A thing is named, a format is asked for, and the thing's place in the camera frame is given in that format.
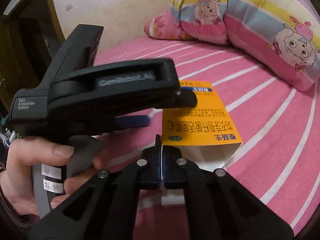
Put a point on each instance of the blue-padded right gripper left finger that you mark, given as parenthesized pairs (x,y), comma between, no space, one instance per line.
(158,146)

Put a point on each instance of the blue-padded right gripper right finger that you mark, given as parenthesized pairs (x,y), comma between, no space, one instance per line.
(166,165)

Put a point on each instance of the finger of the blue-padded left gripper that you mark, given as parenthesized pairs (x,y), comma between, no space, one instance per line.
(131,121)

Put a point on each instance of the orange medicine box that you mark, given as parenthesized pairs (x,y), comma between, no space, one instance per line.
(205,134)

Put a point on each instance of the person's left hand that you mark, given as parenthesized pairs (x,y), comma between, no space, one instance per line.
(16,179)

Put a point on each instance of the brown wooden door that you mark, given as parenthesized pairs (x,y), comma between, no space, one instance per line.
(24,57)

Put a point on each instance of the pink floral pillow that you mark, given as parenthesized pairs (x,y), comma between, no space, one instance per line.
(164,27)

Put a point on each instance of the pink striped bed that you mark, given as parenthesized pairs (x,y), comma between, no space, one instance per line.
(279,126)

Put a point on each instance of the colourful sheep-print folded quilt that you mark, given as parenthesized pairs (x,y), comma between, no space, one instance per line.
(281,34)

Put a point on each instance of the white wall switch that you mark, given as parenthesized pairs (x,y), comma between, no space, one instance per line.
(68,7)

